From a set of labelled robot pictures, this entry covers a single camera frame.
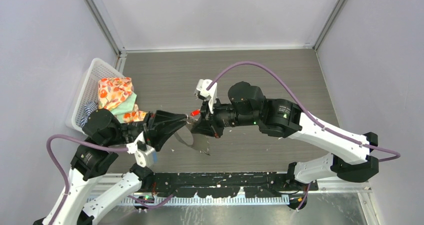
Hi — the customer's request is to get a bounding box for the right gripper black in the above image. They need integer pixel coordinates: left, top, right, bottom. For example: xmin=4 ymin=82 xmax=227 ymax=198
xmin=191 ymin=95 xmax=259 ymax=139

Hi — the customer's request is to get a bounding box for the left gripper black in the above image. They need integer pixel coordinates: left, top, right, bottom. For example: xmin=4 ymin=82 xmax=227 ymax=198
xmin=106 ymin=108 xmax=188 ymax=149

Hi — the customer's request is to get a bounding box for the silver perforated keyring plate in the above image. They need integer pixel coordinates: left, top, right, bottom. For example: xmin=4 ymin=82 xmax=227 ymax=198
xmin=173 ymin=116 xmax=210 ymax=156

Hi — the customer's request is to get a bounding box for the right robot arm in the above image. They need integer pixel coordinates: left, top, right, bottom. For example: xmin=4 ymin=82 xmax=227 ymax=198
xmin=191 ymin=79 xmax=379 ymax=190

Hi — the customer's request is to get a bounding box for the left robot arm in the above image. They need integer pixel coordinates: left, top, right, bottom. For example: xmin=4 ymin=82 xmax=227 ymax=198
xmin=36 ymin=108 xmax=188 ymax=225

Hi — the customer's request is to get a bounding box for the red key tag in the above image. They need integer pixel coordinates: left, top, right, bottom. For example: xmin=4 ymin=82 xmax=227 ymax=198
xmin=190 ymin=109 xmax=201 ymax=117

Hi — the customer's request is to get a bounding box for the mint green cloth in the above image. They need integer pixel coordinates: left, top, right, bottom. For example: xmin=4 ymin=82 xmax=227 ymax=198
xmin=110 ymin=92 xmax=137 ymax=116

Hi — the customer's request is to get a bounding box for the orange floral cloth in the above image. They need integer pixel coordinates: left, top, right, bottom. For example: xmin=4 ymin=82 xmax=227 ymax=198
xmin=97 ymin=77 xmax=147 ymax=123

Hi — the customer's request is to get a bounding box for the blue striped cloth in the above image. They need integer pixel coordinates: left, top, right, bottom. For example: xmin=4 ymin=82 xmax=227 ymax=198
xmin=80 ymin=101 xmax=98 ymax=128

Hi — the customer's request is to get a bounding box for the white plastic basket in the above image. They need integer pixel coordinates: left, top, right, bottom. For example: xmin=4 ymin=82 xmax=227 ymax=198
xmin=65 ymin=58 xmax=123 ymax=133

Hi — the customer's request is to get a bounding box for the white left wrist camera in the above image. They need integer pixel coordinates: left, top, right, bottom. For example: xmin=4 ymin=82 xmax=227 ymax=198
xmin=126 ymin=132 xmax=158 ymax=168

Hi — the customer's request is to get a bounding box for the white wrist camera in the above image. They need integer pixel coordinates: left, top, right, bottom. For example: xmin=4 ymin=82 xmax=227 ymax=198
xmin=194 ymin=79 xmax=218 ymax=114
xmin=126 ymin=132 xmax=158 ymax=168

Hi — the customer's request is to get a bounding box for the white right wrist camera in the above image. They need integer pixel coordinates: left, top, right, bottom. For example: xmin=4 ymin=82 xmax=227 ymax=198
xmin=194 ymin=79 xmax=218 ymax=114

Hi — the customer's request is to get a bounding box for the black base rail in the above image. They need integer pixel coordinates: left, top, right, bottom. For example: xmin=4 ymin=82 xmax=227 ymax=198
xmin=138 ymin=171 xmax=307 ymax=199

